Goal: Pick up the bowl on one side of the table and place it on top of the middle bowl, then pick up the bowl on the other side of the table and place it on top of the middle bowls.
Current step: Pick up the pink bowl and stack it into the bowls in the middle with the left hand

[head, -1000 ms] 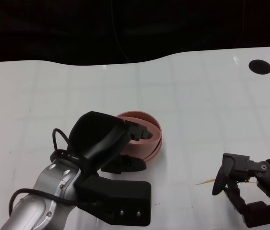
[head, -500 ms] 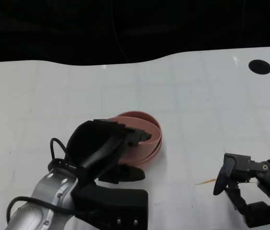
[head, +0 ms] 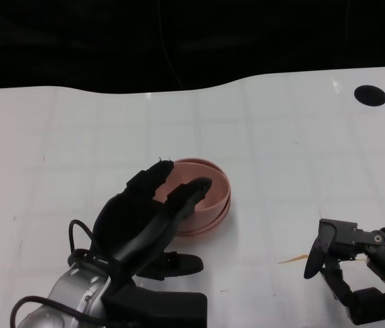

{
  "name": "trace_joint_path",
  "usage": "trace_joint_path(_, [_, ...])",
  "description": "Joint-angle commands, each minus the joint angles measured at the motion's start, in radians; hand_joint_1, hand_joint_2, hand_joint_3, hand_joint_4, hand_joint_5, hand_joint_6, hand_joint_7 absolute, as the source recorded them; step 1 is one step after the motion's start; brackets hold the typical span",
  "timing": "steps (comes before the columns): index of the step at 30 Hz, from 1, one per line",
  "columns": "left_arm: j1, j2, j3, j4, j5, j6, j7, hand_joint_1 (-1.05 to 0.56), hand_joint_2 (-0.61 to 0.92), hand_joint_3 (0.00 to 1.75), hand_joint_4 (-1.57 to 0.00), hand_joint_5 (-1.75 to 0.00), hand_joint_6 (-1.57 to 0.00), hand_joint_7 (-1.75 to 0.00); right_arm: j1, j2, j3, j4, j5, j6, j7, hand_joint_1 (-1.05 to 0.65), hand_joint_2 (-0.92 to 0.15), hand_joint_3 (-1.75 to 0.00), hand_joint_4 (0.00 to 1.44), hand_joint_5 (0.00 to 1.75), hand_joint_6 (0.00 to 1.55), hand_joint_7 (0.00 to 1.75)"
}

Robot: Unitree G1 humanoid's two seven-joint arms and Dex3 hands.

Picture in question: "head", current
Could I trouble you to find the black backdrop cloth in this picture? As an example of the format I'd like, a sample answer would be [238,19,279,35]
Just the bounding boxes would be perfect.
[0,0,385,95]

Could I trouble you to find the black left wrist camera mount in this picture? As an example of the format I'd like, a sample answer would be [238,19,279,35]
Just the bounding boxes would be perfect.
[67,248,209,328]

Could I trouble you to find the thin orange sliver scrap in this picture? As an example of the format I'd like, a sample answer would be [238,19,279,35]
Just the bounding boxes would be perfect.
[277,253,308,265]

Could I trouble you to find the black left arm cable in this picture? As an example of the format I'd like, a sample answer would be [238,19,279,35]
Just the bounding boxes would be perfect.
[10,219,138,328]

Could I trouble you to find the pink plastic bowl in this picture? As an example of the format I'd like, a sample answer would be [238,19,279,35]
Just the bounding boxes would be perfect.
[177,200,231,236]
[151,157,230,231]

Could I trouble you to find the thin grey hanging cable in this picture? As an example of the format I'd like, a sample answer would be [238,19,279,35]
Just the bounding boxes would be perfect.
[157,0,183,90]

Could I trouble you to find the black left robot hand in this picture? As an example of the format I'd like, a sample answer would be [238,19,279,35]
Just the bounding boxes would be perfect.
[89,159,213,282]

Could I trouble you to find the black round table grommet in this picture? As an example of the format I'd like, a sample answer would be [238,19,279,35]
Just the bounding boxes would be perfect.
[354,85,385,107]

